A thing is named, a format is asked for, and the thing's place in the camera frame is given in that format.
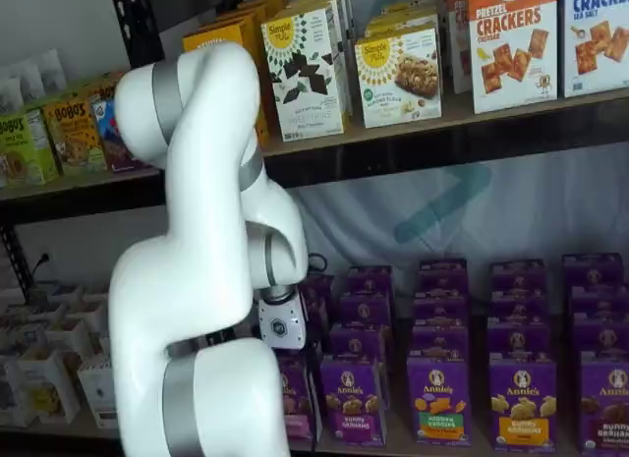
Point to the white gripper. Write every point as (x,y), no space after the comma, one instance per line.
(285,324)

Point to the purple Annie's box pink patch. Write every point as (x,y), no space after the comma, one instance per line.
(300,403)

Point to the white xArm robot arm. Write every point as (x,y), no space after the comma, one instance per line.
(196,231)

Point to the purple Annie's box mixed bunnies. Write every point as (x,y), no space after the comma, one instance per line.
(364,312)
(353,408)
(359,344)
(369,280)

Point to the purple Annie's box green patch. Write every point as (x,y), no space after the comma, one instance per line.
(441,309)
(439,408)
(442,275)
(440,341)

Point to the purple Annie's box yellow patch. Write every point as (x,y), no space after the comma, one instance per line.
(518,277)
(523,408)
(519,343)
(518,309)

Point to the black metal shelf rack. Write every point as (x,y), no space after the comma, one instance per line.
(74,201)
(442,157)

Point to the Simple Mills almond bar box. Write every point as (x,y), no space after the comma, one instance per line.
(398,78)
(403,19)

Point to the purple Annie's box brown bunnies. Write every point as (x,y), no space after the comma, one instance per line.
(602,338)
(599,304)
(607,408)
(592,271)

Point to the yellow Bobo's snack box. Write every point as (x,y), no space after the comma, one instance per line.
(74,137)

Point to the orange graham cracker box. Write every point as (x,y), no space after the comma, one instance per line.
(211,37)
(255,10)

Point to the orange Bobo's snack box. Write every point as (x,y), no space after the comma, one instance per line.
(105,88)

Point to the cheddar pretzel crackers box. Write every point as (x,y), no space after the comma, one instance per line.
(513,54)
(458,44)

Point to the green Bobo's snack box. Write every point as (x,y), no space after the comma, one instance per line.
(27,152)

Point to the sea salt pretzel crackers box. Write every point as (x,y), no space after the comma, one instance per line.
(597,39)

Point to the white backdrop sheet teal mark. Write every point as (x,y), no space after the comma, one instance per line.
(540,216)

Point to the white pouch grey print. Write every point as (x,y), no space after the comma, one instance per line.
(15,88)
(51,69)

